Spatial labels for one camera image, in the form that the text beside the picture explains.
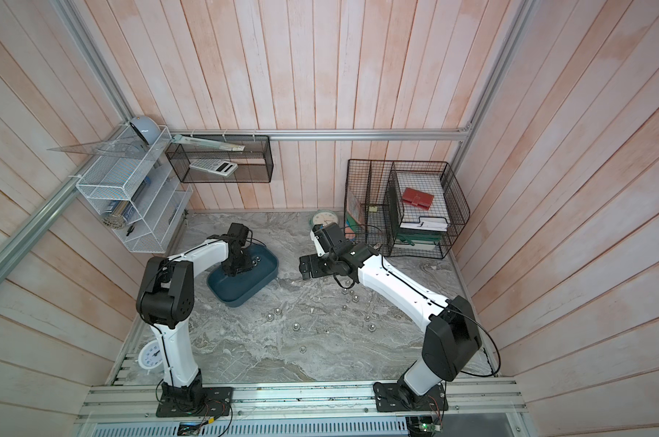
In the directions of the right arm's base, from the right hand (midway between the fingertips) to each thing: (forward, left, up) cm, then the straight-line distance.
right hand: (311, 264), depth 83 cm
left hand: (+7, +27, -16) cm, 32 cm away
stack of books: (+16, -39, -5) cm, 43 cm away
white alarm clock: (-24, +48, -13) cm, 55 cm away
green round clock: (+33, -2, -14) cm, 36 cm away
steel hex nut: (0, -11, -17) cm, 20 cm away
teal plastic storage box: (-5, +25, -10) cm, 28 cm away
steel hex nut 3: (-6, -11, -17) cm, 21 cm away
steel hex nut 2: (-3, -15, -17) cm, 22 cm away
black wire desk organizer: (+22, -33, +3) cm, 39 cm away
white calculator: (+35, +35, +11) cm, 50 cm away
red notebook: (+24, -36, +5) cm, 44 cm away
